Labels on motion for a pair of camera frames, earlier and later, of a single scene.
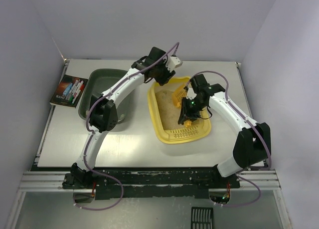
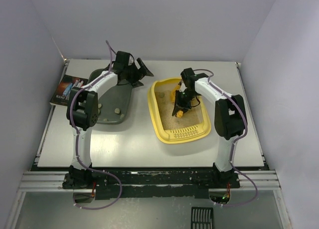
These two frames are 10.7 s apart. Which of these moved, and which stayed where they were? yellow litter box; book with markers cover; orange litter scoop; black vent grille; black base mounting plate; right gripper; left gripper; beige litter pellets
Moved: right gripper; left gripper; orange litter scoop
Stayed: book with markers cover; black base mounting plate; beige litter pellets; yellow litter box; black vent grille
